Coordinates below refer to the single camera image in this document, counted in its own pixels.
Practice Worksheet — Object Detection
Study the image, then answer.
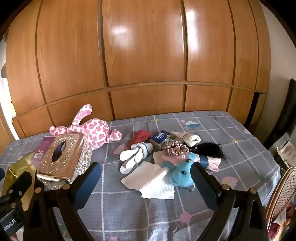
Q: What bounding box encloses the white socks bundle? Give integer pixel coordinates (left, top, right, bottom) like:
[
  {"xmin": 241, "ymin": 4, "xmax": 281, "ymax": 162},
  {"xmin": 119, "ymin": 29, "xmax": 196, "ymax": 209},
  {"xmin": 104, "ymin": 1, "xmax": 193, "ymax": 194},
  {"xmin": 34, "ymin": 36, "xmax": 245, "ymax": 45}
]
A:
[{"xmin": 120, "ymin": 142, "xmax": 153, "ymax": 174}]

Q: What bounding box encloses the pink towel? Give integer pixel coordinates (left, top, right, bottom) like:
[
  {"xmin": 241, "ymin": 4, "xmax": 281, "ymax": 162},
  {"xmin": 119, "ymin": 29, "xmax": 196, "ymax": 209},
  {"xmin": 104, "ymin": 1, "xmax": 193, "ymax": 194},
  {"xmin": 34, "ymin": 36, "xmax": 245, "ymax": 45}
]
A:
[{"xmin": 162, "ymin": 155, "xmax": 220, "ymax": 172}]

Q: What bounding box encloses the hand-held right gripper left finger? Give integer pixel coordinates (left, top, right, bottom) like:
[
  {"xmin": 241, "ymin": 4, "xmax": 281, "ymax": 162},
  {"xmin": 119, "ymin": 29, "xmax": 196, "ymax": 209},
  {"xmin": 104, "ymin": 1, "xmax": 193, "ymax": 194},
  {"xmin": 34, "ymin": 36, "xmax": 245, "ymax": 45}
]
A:
[{"xmin": 23, "ymin": 162, "xmax": 102, "ymax": 241}]

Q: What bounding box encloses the wooden wardrobe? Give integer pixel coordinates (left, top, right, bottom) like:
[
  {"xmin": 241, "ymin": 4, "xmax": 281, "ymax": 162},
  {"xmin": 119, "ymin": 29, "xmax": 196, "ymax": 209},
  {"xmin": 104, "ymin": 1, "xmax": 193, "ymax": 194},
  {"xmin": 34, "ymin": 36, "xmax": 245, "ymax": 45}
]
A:
[{"xmin": 5, "ymin": 0, "xmax": 272, "ymax": 139}]

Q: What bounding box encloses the red cloth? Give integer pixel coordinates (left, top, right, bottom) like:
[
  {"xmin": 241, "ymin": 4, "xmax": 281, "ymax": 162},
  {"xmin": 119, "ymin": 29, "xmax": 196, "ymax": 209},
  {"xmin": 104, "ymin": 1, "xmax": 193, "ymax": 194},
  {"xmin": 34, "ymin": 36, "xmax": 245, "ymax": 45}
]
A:
[{"xmin": 129, "ymin": 130, "xmax": 151, "ymax": 147}]

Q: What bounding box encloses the black hair wig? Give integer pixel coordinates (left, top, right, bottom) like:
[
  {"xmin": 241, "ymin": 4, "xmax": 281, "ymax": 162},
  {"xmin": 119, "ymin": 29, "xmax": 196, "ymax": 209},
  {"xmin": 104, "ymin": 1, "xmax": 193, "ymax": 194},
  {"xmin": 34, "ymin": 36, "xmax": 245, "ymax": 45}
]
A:
[{"xmin": 191, "ymin": 142, "xmax": 229, "ymax": 160}]

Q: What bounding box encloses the pink spotted plush toy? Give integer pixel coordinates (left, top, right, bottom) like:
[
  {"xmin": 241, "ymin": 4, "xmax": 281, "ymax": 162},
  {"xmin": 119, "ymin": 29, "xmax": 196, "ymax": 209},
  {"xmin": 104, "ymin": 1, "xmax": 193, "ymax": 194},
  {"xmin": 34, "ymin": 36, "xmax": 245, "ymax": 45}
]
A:
[{"xmin": 49, "ymin": 104, "xmax": 122, "ymax": 147}]

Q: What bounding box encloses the blue plush toy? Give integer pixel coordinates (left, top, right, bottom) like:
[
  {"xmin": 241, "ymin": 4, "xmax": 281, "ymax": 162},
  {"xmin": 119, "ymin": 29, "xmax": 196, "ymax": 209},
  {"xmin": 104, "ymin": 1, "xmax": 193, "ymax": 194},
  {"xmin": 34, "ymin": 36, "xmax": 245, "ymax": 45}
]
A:
[{"xmin": 162, "ymin": 153, "xmax": 200, "ymax": 187}]

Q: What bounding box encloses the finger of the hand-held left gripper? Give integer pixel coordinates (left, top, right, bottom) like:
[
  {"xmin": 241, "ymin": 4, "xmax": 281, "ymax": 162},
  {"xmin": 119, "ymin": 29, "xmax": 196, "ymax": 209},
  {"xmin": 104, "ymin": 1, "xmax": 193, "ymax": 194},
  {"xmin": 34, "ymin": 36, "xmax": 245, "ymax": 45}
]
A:
[{"xmin": 6, "ymin": 171, "xmax": 33, "ymax": 197}]

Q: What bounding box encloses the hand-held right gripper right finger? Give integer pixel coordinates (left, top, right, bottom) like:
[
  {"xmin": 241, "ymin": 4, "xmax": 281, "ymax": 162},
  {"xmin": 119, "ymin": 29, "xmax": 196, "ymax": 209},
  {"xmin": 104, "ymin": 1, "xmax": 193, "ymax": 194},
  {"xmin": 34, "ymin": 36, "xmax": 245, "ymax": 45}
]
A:
[{"xmin": 190, "ymin": 162, "xmax": 270, "ymax": 241}]

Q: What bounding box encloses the gold tray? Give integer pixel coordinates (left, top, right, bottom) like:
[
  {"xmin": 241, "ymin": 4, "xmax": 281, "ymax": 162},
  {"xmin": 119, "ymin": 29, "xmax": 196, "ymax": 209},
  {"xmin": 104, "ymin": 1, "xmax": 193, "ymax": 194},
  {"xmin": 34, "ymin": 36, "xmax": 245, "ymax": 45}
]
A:
[{"xmin": 0, "ymin": 154, "xmax": 38, "ymax": 197}]

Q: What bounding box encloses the wicker chair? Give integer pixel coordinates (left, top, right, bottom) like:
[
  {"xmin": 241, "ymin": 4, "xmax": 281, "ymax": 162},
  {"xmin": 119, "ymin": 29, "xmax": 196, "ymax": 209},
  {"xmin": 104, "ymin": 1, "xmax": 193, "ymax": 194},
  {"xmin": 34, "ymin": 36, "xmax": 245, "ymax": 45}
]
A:
[{"xmin": 265, "ymin": 167, "xmax": 296, "ymax": 232}]

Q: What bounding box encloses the purple box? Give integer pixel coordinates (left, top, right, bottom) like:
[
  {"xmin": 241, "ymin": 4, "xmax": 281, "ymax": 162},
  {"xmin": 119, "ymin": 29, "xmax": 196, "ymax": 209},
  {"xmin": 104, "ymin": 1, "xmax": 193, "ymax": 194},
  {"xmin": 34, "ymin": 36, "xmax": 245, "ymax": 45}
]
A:
[{"xmin": 30, "ymin": 136, "xmax": 56, "ymax": 166}]

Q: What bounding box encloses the bed with grey checked sheet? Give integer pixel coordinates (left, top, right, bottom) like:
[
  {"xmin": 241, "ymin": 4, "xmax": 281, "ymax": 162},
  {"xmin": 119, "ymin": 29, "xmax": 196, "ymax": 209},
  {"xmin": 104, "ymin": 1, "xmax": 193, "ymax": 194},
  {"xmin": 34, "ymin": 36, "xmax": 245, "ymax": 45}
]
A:
[{"xmin": 0, "ymin": 110, "xmax": 281, "ymax": 241}]

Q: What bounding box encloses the ornate metallic tissue box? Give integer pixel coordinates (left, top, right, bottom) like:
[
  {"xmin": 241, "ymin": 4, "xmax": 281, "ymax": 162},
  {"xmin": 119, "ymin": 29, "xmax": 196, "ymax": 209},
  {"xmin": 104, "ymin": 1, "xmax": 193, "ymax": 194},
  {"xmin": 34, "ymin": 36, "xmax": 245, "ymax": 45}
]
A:
[{"xmin": 36, "ymin": 133, "xmax": 93, "ymax": 184}]

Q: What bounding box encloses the small white cloth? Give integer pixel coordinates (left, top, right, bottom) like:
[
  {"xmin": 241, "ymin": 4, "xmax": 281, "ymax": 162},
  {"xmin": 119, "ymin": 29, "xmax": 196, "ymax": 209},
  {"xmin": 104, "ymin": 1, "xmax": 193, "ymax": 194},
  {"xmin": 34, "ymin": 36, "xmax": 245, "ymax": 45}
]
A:
[{"xmin": 153, "ymin": 151, "xmax": 167, "ymax": 165}]

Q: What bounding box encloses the blue tissue packet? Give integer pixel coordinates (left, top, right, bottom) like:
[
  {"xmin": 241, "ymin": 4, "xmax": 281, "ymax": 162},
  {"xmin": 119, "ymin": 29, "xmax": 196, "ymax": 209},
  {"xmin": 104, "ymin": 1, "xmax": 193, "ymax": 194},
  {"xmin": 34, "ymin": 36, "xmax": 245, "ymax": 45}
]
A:
[{"xmin": 149, "ymin": 130, "xmax": 172, "ymax": 149}]

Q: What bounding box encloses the white card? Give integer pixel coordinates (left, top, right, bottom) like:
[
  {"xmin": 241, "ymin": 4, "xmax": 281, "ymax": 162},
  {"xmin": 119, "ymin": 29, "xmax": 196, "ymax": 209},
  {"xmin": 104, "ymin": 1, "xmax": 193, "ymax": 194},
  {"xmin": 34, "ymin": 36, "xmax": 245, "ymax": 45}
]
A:
[{"xmin": 121, "ymin": 161, "xmax": 175, "ymax": 200}]

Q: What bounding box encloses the beige patterned bag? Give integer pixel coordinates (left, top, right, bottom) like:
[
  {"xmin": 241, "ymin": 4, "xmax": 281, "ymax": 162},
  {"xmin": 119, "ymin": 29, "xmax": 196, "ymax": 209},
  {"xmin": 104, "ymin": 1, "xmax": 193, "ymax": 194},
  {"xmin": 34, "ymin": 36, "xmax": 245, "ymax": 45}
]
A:
[{"xmin": 275, "ymin": 139, "xmax": 296, "ymax": 169}]

